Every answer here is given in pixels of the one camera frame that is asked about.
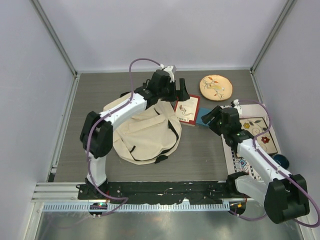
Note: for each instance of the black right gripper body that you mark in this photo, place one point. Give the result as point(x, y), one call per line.
point(218, 127)

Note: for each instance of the black mounting base plate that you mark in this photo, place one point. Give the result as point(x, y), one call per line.
point(160, 192)

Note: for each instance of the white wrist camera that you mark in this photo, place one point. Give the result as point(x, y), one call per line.
point(236, 104)
point(170, 69)

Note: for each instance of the cream canvas backpack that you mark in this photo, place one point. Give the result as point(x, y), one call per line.
point(150, 136)

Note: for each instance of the red bordered book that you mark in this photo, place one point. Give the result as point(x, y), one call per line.
point(187, 111)

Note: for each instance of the round bird pattern plate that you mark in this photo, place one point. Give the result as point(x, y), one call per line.
point(216, 87)

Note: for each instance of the patterned white placemat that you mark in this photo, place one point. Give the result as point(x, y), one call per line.
point(236, 163)

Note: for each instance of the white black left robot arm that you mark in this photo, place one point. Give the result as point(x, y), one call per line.
point(98, 130)

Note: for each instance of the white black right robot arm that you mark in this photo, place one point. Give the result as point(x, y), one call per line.
point(282, 194)

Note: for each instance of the white slotted cable duct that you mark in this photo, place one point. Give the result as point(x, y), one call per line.
point(184, 206)

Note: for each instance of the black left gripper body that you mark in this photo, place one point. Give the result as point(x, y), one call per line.
point(168, 93)

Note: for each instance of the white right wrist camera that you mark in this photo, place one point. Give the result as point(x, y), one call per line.
point(236, 104)

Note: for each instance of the blue ceramic mug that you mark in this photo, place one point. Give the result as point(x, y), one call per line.
point(281, 160)

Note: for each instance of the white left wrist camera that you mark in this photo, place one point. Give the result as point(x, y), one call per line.
point(170, 69)

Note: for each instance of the square flower pattern plate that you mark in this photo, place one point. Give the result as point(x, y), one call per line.
point(257, 125)

